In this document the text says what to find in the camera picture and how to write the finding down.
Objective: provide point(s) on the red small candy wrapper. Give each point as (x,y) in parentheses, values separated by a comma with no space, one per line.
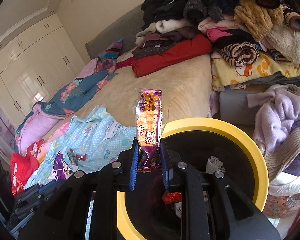
(81,157)

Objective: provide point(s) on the cream wardrobe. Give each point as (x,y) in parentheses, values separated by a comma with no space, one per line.
(34,66)

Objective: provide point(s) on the lilac fluffy sweater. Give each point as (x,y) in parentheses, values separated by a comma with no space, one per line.
(278,110)

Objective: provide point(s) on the beige bed sheet mattress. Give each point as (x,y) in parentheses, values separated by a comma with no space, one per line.
(186,88)

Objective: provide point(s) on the white paper trash in bin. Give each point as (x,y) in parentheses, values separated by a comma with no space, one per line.
(214,164)

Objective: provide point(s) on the red folded garment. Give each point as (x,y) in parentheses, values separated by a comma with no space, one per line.
(180,52)

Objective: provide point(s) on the striped purple sock garment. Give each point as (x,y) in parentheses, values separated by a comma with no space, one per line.
(108,58)

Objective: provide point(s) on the striped brown knit garment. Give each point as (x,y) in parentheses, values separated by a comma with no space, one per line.
(240,54)

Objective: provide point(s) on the red cloth bed edge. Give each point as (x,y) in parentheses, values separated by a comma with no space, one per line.
(21,168)

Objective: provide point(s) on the yellow cartoon blanket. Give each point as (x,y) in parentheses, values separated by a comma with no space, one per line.
(224,74)

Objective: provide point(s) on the black clothes pile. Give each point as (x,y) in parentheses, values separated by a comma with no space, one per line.
(207,0)

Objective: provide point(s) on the blue floral quilt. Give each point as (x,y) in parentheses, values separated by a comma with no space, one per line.
(71,97)

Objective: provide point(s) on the light blue Hello Kitty blanket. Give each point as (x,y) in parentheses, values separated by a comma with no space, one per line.
(98,135)

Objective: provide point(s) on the red crumpled wrapper in bin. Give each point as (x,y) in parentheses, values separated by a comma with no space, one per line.
(171,197)

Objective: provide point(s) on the pink cartoon blanket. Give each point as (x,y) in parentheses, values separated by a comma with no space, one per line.
(39,148)

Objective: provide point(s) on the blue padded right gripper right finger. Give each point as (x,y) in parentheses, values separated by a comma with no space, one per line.
(165,163)

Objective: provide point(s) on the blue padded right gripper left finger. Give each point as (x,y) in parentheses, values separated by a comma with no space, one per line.
(133,167)

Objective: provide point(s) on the grey padded headboard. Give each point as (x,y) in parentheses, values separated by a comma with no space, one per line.
(126,27)

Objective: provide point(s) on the tan knitted sweater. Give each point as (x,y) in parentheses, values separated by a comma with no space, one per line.
(258,20)

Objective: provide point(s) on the beige ribbed knit sweater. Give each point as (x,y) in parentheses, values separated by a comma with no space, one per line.
(284,154)

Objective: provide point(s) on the green black snack packet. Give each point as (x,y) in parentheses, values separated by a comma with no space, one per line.
(72,157)

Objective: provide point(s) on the purple orange snack wrapper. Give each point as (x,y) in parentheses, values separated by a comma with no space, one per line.
(148,115)

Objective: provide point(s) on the yellow rimmed black trash bin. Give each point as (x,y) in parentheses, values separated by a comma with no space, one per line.
(207,144)

